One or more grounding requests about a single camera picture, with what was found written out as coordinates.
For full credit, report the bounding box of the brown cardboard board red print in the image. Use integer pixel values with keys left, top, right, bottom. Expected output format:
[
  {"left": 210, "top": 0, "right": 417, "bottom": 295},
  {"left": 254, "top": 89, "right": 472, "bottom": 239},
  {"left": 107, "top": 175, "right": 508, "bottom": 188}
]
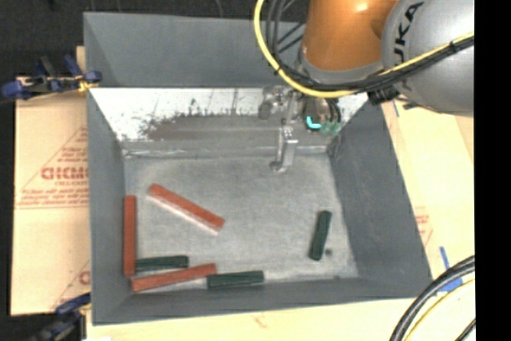
[{"left": 10, "top": 46, "right": 476, "bottom": 341}]

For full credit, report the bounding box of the red-brown flat block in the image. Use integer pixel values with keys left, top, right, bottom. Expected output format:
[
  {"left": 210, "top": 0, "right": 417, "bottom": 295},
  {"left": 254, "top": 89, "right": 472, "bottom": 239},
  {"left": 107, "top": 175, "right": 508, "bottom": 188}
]
[
  {"left": 122, "top": 195, "right": 138, "bottom": 279},
  {"left": 146, "top": 183, "right": 226, "bottom": 237},
  {"left": 130, "top": 263, "right": 218, "bottom": 294}
]

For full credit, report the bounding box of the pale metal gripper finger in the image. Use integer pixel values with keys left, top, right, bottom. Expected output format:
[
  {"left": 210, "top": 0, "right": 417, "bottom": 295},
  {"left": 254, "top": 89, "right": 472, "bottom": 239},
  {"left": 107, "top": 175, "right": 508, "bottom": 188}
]
[
  {"left": 285, "top": 137, "right": 299, "bottom": 169},
  {"left": 270, "top": 126, "right": 288, "bottom": 174}
]

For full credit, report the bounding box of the dark green flat block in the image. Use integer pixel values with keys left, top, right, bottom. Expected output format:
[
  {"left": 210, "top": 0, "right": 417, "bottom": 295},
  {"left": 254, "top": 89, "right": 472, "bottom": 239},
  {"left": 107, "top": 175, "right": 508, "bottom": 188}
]
[
  {"left": 135, "top": 255, "right": 190, "bottom": 273},
  {"left": 206, "top": 270, "right": 266, "bottom": 290},
  {"left": 308, "top": 209, "right": 334, "bottom": 262}
]

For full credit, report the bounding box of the grey metal bin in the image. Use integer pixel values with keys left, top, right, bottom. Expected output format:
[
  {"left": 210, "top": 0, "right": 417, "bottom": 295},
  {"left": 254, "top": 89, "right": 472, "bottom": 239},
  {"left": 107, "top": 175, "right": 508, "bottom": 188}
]
[{"left": 82, "top": 11, "right": 434, "bottom": 325}]

